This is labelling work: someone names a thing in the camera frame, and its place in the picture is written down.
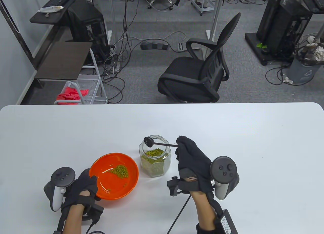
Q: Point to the person's left hand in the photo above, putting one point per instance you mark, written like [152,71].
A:
[77,186]

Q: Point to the person's right hand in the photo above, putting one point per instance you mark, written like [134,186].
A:
[192,160]

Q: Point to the orange bowl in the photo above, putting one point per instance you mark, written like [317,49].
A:
[106,186]

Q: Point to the black measuring scoop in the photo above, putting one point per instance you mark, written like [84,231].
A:
[162,145]

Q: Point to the green mung beans heap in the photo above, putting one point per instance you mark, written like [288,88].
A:
[153,153]

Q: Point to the green mung beans portion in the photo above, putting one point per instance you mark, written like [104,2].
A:
[120,171]

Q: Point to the person's right forearm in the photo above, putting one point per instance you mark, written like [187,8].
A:
[203,211]

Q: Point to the person's left forearm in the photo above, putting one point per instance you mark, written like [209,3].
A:
[73,220]

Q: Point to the black white left controller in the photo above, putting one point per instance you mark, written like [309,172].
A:
[62,177]

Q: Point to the black white controller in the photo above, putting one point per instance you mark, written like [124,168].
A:
[224,168]
[62,177]

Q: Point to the glass jar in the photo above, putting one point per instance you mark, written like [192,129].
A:
[162,165]

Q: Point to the black white right controller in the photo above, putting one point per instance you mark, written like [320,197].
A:
[224,168]

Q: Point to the black battery pack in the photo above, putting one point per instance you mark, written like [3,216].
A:
[227,222]

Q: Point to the black office chair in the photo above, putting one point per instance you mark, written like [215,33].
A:
[192,77]

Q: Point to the red cloth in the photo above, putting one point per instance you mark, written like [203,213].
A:
[69,93]

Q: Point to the white floor socket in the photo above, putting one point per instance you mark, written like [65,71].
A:
[183,46]

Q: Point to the black power strip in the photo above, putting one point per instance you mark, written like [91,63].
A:
[154,45]

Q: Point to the dark wooden side table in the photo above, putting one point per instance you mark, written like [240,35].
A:
[63,60]

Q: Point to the black floor platform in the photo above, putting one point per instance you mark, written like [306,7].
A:
[253,43]

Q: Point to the small green object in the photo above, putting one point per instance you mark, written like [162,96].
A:
[260,45]

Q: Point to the grey trash bin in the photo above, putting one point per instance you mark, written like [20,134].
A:
[302,72]

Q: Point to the metal wheeled cart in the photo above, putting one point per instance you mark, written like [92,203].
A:
[202,6]

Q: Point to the black computer tower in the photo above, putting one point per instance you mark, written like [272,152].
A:
[88,29]

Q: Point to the chair wheel base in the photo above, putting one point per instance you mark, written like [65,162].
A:
[162,5]

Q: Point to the tall black computer case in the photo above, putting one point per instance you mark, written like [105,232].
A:
[281,26]

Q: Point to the dark wooden desk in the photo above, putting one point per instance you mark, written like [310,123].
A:
[48,17]

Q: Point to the silver plastic packet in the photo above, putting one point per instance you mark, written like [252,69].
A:
[50,8]

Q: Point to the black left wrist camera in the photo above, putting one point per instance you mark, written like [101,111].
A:
[94,211]

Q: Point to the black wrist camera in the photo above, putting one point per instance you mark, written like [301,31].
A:
[94,211]
[174,187]

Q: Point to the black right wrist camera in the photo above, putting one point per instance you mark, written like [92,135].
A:
[174,187]

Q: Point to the white desk frame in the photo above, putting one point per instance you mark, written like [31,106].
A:
[215,21]

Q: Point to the black metal frame post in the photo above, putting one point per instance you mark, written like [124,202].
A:
[17,36]

